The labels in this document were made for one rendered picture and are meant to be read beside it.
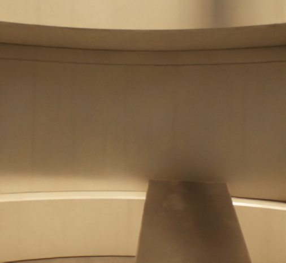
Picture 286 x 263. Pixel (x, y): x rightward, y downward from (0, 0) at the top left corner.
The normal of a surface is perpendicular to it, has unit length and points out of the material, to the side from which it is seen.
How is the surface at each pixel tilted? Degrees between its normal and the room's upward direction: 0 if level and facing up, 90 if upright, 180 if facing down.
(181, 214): 25
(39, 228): 90
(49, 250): 90
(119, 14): 90
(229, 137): 90
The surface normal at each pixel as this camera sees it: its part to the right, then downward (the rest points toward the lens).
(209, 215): -0.04, -0.91
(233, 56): -0.22, -0.01
